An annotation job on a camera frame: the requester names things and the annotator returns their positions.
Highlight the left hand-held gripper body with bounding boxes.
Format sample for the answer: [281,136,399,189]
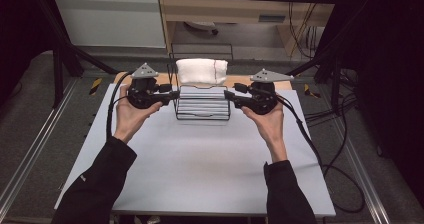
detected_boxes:
[127,62,165,111]

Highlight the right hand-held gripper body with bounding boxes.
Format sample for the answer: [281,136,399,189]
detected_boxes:
[237,68,295,116]

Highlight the black wire rack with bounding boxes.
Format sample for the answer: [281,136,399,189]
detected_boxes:
[166,43,234,121]

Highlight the white towel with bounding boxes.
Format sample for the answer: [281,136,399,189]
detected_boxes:
[175,57,230,86]

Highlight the person's right hand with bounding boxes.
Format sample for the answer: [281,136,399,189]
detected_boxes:
[241,103,284,147]

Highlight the person's left hand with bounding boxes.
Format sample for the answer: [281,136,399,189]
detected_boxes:
[113,85,164,144]

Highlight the wooden table board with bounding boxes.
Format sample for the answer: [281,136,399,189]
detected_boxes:
[113,71,293,91]

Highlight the yellow black tape strip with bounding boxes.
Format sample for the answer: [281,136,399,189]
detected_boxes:
[303,83,322,99]
[88,77,103,96]

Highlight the white chair base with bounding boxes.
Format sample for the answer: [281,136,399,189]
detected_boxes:
[184,20,220,36]

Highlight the light wooden desk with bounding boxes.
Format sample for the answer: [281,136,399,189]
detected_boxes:
[156,0,344,57]

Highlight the white cabinet panel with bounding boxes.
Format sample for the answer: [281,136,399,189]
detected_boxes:
[52,0,167,49]

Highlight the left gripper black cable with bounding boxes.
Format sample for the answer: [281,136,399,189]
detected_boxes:
[105,71,135,142]

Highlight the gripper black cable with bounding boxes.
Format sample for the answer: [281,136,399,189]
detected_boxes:
[275,95,366,214]
[105,71,135,142]

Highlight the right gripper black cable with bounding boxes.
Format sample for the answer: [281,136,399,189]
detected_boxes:
[275,95,366,214]

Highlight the black floor cable bundle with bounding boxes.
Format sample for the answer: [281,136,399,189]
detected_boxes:
[304,68,360,127]

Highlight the black metal frame strut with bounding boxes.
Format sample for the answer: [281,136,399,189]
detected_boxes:
[33,0,120,109]
[283,3,363,115]

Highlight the hanging desk cables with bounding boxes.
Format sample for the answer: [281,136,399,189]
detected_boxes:
[287,0,322,60]

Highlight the aluminium floor rail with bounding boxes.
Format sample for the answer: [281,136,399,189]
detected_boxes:
[0,79,78,213]
[328,117,392,224]

